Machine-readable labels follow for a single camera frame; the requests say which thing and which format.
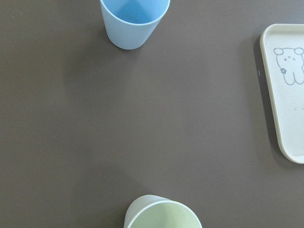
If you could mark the light blue cup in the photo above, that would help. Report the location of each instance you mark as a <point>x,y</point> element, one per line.
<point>129,23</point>

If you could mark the cream white cup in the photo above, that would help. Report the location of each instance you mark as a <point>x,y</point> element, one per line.
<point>151,211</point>

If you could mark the cream rabbit tray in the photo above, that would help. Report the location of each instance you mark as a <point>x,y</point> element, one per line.
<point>282,48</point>

